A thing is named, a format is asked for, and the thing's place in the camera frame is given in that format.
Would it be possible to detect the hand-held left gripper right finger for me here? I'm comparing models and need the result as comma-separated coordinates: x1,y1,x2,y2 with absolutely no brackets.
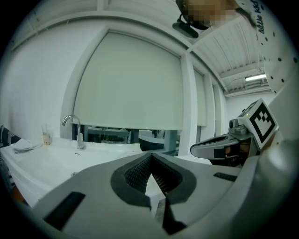
151,153,242,235

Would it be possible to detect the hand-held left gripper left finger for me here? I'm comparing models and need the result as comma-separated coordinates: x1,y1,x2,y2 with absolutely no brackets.
31,153,169,239

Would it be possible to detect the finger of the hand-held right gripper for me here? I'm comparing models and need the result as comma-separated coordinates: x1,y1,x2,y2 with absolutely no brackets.
190,133,243,159

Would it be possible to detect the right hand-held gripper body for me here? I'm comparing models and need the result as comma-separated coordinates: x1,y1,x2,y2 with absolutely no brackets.
228,98,280,150

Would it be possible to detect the person's right hand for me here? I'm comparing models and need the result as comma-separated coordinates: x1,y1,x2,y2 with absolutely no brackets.
225,140,254,162

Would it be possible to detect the narrow pale roller blind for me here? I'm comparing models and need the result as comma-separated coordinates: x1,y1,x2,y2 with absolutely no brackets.
211,85,217,124

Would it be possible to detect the ceiling tube light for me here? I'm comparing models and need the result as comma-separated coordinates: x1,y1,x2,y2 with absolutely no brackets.
244,74,267,83

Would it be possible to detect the medium pale roller blind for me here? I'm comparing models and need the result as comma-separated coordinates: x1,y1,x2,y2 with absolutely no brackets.
194,69,208,127

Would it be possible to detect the black bathtub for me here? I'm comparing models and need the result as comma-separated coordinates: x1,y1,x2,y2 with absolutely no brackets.
139,136,164,152

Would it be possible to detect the white sink vanity cabinet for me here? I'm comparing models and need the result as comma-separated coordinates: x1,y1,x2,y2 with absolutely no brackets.
0,137,164,208

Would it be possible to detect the person's white dotted shirt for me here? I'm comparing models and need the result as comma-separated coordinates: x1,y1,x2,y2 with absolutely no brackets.
235,0,299,150

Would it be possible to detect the chrome faucet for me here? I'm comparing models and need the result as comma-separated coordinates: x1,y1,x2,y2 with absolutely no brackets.
62,114,85,150

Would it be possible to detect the white plate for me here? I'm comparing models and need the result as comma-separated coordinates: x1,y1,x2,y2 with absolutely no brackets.
11,138,44,155

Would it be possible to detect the wide pale roller blind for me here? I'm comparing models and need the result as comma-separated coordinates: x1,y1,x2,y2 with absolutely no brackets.
73,31,185,131

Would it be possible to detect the person's head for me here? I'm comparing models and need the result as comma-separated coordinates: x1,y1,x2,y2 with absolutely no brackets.
175,0,237,30

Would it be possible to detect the black head camera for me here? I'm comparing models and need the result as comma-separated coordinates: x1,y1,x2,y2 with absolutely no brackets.
172,14,199,39

